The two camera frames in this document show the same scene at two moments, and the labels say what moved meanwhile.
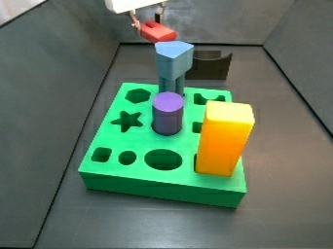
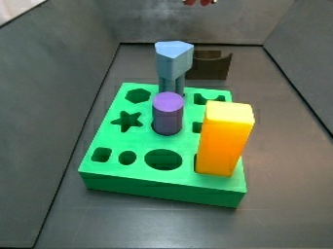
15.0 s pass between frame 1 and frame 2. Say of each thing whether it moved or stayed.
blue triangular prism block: stayed
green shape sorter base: stayed
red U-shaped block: moved
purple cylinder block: stayed
